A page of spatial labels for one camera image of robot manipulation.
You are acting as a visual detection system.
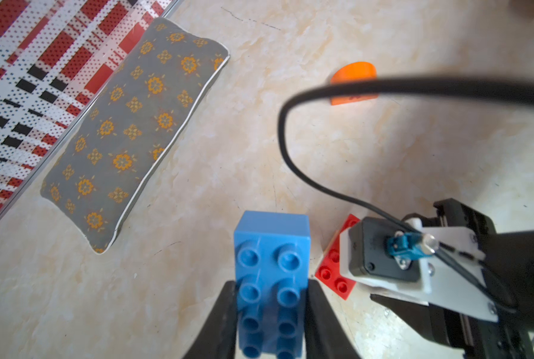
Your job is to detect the orange translucent lego piece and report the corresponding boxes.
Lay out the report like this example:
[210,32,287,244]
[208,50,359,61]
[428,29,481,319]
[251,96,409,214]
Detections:
[329,61,379,106]

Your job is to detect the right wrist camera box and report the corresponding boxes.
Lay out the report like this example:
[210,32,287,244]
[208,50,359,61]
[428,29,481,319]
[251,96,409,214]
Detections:
[340,217,498,323]

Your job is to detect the grey floral cushion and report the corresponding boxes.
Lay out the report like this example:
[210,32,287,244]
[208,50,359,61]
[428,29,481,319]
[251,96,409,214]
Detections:
[41,18,231,254]

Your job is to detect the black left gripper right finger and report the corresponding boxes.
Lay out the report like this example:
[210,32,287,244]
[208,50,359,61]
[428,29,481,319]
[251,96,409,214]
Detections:
[304,279,360,358]

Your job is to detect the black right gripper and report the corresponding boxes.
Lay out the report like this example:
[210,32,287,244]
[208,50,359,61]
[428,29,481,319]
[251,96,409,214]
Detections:
[370,198,534,358]

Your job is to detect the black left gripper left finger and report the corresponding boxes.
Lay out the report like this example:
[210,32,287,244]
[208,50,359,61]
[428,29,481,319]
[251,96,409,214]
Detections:
[183,281,238,359]

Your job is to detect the red lego brick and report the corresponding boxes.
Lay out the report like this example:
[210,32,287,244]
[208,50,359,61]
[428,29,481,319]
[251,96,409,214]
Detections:
[315,214,360,301]

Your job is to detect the blue lego brick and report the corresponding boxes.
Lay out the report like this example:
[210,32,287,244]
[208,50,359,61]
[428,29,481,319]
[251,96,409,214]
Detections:
[234,211,311,358]

